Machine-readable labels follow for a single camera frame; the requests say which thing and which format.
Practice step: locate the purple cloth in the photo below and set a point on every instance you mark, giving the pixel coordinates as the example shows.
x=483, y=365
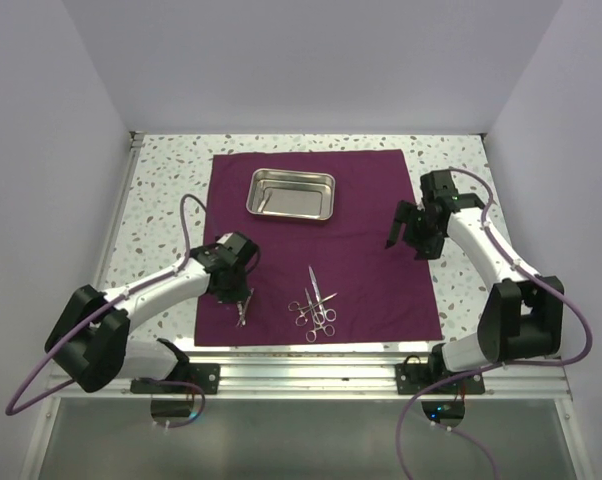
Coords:
x=380, y=293

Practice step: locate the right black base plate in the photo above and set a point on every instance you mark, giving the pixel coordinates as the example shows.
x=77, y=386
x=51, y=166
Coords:
x=415, y=373

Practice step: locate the steel hemostat forceps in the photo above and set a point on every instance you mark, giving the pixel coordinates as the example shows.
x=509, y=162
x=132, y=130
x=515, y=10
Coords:
x=302, y=310
x=320, y=322

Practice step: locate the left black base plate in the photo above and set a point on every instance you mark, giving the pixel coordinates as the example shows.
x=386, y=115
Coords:
x=206, y=376

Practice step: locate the aluminium frame rail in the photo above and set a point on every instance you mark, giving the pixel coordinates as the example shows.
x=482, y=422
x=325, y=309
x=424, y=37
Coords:
x=145, y=234

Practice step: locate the steel surgical scissors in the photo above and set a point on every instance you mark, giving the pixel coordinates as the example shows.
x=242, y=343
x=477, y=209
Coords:
x=328, y=314

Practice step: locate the steel instrument tray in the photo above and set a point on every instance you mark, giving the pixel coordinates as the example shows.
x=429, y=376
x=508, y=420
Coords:
x=297, y=195

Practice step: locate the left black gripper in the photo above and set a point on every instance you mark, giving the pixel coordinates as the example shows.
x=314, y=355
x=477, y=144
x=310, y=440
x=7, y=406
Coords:
x=237, y=294

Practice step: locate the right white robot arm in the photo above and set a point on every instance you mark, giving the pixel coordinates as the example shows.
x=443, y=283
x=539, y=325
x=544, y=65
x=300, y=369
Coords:
x=522, y=317

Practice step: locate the steel forceps tweezers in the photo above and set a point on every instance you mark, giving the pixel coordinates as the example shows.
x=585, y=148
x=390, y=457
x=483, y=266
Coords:
x=242, y=315

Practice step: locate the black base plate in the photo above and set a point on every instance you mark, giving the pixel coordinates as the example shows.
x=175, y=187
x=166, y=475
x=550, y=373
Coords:
x=206, y=376
x=415, y=373

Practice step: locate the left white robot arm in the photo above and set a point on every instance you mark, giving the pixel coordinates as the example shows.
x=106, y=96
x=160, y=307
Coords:
x=92, y=340

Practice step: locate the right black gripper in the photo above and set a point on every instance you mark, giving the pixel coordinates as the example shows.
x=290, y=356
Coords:
x=407, y=212

